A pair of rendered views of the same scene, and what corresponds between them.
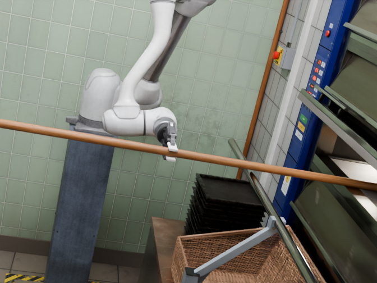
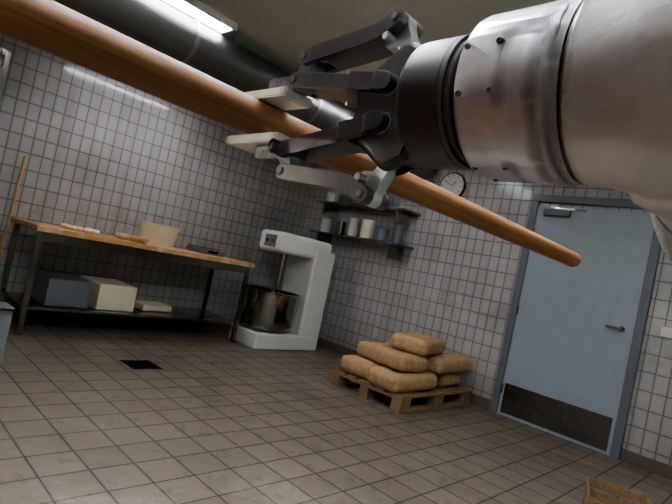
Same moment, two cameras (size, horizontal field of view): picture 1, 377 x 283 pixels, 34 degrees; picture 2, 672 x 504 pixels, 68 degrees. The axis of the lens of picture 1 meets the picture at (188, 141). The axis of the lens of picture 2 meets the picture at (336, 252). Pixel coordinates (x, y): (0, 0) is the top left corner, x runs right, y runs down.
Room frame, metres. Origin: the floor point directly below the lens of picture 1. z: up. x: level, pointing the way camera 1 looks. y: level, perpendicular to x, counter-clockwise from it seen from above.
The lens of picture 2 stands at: (2.41, -0.12, 1.09)
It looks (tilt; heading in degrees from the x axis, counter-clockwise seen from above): 1 degrees up; 145
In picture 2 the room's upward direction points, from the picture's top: 12 degrees clockwise
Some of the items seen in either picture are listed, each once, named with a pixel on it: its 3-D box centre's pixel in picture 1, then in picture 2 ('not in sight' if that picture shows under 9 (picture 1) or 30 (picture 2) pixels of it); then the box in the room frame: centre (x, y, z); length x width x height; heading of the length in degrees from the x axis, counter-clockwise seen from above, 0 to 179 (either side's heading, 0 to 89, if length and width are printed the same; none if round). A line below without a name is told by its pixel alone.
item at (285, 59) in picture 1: (285, 56); not in sight; (3.05, -0.37, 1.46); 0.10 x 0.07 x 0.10; 12
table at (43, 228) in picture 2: not in sight; (136, 286); (-2.84, 1.18, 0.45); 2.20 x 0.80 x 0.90; 102
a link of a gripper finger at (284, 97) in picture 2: (172, 146); (272, 100); (2.02, 0.05, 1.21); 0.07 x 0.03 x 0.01; 12
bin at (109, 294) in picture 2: not in sight; (106, 293); (-2.78, 0.90, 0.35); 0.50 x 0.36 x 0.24; 13
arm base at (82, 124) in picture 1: (90, 121); not in sight; (2.65, 0.46, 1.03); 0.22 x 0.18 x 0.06; 104
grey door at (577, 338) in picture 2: not in sight; (571, 314); (-0.05, 4.22, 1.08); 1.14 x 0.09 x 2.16; 12
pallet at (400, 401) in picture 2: not in sight; (403, 386); (-1.04, 3.34, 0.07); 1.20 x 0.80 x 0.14; 102
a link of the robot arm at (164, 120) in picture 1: (165, 130); (533, 98); (2.24, 0.10, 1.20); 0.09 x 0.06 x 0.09; 102
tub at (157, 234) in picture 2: not in sight; (158, 234); (-2.94, 1.31, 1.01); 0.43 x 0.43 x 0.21
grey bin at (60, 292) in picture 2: not in sight; (59, 288); (-2.69, 0.49, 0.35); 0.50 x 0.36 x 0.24; 12
